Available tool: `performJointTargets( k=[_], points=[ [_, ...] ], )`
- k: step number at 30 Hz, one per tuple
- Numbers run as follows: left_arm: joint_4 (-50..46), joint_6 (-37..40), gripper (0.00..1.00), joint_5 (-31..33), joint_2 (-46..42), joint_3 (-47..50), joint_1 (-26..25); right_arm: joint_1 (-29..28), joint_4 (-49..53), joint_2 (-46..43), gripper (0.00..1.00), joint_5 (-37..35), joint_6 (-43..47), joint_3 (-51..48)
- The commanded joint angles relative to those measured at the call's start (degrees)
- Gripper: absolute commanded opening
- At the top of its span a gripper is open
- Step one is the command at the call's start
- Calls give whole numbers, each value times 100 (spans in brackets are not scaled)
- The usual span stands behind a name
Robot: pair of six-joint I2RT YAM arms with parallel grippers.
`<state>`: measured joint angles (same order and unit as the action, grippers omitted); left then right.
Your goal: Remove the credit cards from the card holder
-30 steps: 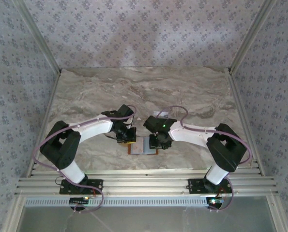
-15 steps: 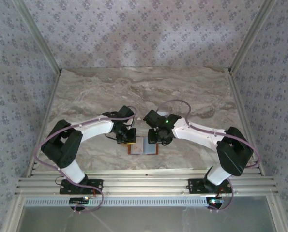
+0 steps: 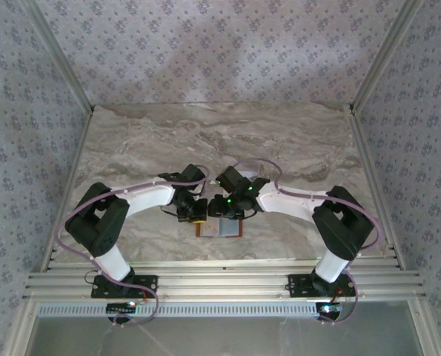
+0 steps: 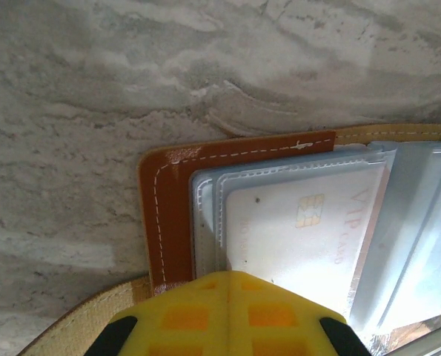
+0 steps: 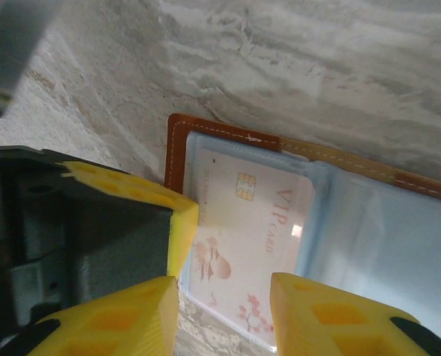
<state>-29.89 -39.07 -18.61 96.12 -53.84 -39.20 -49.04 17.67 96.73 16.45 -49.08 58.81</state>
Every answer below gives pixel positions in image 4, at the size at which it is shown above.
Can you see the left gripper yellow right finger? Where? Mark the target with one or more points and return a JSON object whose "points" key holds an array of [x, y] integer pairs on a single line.
{"points": [[275, 319]]}

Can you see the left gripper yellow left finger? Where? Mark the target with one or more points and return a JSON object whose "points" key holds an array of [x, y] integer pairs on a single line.
{"points": [[183, 319]]}

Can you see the brown leather card holder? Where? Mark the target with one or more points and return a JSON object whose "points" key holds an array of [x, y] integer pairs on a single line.
{"points": [[168, 207]]}

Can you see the white VIP card with chip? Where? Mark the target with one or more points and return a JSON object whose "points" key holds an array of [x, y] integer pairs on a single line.
{"points": [[279, 241]]}

